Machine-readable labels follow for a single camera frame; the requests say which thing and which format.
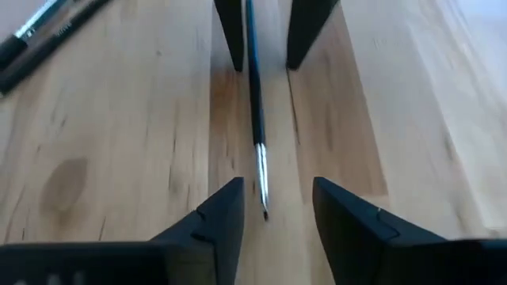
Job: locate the black spoolie brush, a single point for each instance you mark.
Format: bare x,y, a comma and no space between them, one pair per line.
12,49

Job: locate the thin dark makeup brush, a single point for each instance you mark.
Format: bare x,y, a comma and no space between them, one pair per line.
43,51
256,99

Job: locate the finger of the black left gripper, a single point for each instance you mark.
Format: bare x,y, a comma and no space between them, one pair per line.
233,27
307,27

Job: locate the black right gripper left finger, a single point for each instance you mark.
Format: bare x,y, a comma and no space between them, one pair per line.
206,253

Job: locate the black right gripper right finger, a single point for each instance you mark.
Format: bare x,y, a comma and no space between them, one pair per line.
356,253

